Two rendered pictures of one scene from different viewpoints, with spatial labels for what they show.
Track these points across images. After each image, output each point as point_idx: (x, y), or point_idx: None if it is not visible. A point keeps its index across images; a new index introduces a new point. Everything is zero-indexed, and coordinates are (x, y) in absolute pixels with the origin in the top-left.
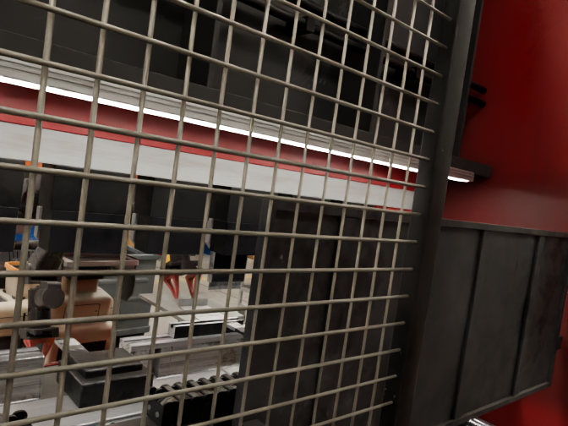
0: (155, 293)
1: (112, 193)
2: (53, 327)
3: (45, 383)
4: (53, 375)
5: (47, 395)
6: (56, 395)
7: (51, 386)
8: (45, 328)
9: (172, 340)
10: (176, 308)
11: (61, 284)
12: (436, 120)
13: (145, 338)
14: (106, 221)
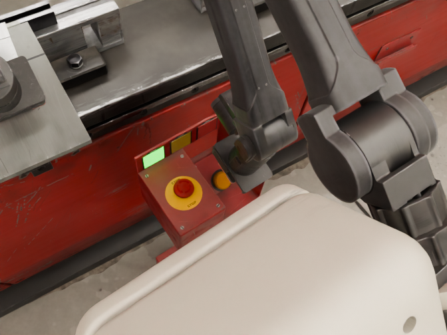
0: (58, 150)
1: None
2: (221, 147)
3: (193, 28)
4: (189, 44)
5: (183, 7)
6: (177, 8)
7: (185, 23)
8: (232, 143)
9: (53, 8)
10: (32, 69)
11: (220, 94)
12: None
13: (87, 9)
14: None
